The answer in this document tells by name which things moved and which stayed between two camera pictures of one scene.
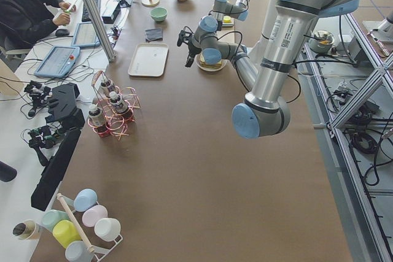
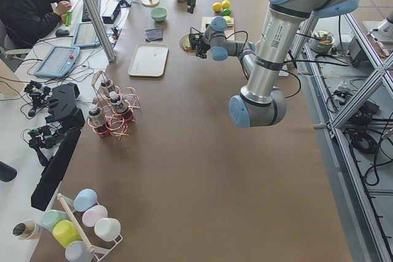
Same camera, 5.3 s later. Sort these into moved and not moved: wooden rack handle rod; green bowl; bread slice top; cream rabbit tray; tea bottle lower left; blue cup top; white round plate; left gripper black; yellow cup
Moved: bread slice top; left gripper black; white round plate
Not moved: cream rabbit tray; green bowl; blue cup top; yellow cup; tea bottle lower left; wooden rack handle rod
